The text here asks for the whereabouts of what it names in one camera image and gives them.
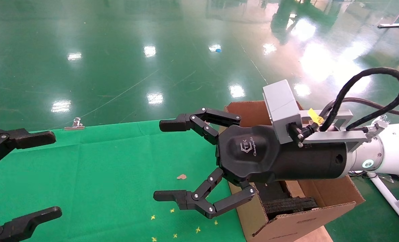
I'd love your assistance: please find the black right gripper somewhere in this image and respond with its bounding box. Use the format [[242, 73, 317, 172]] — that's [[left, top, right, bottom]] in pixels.
[[216, 125, 350, 186]]

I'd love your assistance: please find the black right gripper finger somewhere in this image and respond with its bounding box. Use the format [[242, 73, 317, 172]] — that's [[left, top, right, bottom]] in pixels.
[[159, 108, 241, 145], [153, 167, 256, 219]]

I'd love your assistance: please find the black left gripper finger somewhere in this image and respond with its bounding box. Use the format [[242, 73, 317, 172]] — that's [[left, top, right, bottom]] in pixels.
[[0, 206, 62, 242], [0, 126, 56, 172]]

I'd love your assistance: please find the large open brown carton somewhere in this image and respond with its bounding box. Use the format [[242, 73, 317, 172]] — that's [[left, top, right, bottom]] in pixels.
[[224, 101, 365, 242]]

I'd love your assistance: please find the black foam strip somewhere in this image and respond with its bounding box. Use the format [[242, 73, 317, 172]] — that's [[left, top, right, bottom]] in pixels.
[[263, 197, 318, 220]]

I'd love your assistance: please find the silver binder clip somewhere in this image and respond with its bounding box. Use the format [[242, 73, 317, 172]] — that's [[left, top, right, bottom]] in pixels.
[[64, 117, 85, 130]]

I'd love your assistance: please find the green table cloth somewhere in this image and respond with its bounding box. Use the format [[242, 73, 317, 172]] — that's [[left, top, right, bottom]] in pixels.
[[0, 119, 247, 242]]

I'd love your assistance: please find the gray metal camera bracket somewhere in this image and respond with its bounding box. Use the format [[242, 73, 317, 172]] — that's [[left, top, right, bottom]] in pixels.
[[299, 109, 378, 152]]

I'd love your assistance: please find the yellow cable tag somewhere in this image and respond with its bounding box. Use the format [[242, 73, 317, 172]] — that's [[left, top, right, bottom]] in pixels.
[[308, 108, 323, 124]]

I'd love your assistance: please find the gray wrist camera box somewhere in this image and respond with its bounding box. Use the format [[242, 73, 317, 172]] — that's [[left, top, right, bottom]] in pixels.
[[262, 79, 302, 144]]

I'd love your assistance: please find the bundle of floor wires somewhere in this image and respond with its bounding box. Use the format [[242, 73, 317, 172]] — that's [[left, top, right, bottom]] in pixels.
[[349, 171, 378, 178]]

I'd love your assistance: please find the silver cable connector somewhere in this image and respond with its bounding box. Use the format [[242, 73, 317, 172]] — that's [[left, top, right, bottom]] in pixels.
[[366, 115, 388, 139]]

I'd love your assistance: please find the white table leg frame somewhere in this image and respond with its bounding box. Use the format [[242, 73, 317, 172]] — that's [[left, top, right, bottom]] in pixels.
[[367, 172, 399, 233]]

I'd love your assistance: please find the thin black cable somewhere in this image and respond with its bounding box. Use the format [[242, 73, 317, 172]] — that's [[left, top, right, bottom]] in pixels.
[[341, 97, 399, 118]]

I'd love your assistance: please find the thick black sleeved cable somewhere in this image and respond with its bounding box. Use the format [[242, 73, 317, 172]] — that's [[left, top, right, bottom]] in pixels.
[[318, 67, 399, 132]]

